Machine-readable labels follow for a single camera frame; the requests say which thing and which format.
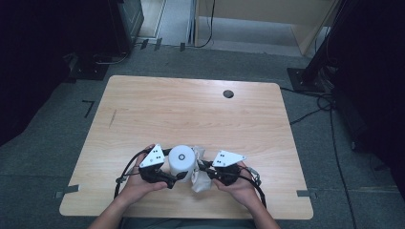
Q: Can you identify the light wooden cabinet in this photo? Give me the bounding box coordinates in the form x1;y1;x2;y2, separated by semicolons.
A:
194;0;338;57

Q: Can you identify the left hand-held gripper black cable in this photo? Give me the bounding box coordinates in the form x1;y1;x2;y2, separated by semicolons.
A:
113;149;151;199

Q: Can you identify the black flat stand base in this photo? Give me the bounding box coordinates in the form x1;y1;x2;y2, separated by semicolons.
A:
65;52;111;82

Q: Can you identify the grey floor tape strip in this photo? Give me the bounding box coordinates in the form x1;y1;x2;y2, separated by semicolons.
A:
296;189;318;199
54;184;80;198

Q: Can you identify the black cabinet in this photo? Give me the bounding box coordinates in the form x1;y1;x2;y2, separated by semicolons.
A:
108;0;145;55

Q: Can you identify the long black floor cable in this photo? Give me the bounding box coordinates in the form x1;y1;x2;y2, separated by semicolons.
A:
329;108;358;229

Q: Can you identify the person's left hand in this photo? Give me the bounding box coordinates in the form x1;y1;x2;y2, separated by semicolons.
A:
121;144;167;205

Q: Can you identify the black metal stand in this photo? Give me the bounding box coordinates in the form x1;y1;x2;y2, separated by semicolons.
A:
286;0;352;94

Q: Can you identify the white textured cloth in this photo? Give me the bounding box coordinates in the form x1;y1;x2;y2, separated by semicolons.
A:
190;145;213;194

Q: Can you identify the person's right hand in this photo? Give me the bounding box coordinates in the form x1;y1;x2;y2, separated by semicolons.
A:
212;161;260;210

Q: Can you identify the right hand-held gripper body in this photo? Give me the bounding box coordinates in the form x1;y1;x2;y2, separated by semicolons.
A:
210;149;247;187

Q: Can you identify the person's grey clothing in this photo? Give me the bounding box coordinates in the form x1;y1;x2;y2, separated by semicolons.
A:
120;217;256;229

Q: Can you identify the looped black floor cable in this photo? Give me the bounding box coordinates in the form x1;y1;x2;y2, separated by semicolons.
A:
280;85;335;126

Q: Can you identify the black angled floor tape mark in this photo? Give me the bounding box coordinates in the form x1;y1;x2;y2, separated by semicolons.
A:
81;99;96;118

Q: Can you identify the dark curtain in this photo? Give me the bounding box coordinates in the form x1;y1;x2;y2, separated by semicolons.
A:
0;0;122;147
328;0;405;201

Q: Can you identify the white cylindrical container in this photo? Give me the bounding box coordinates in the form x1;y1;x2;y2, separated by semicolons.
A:
167;144;196;184

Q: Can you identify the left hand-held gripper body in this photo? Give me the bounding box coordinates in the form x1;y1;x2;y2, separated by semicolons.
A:
139;143;176;190

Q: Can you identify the hanging black cable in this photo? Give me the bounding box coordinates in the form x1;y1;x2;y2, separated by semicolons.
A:
194;0;216;49

